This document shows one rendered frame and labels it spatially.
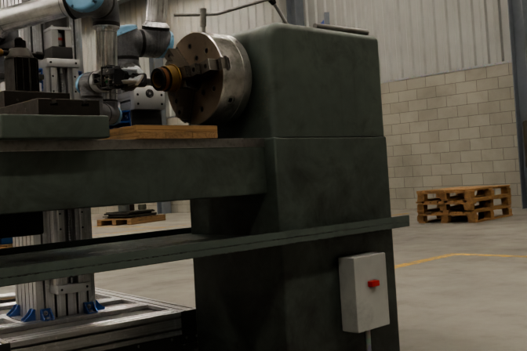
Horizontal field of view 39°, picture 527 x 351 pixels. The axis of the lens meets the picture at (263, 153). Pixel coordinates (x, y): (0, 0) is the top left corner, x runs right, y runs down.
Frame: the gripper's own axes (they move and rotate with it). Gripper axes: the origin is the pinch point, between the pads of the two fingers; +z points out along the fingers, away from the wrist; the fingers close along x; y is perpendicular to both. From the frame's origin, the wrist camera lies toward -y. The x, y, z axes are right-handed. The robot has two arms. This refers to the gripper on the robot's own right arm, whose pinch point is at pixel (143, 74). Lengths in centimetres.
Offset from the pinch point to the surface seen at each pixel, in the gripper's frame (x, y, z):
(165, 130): -18.2, 2.2, 15.5
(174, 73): 1.1, -11.7, 0.1
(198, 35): 14.6, -22.4, -1.5
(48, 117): -16.0, 41.4, 22.2
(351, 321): -84, -67, 24
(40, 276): -54, 48, 31
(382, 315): -83, -81, 26
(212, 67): 2.6, -20.4, 9.1
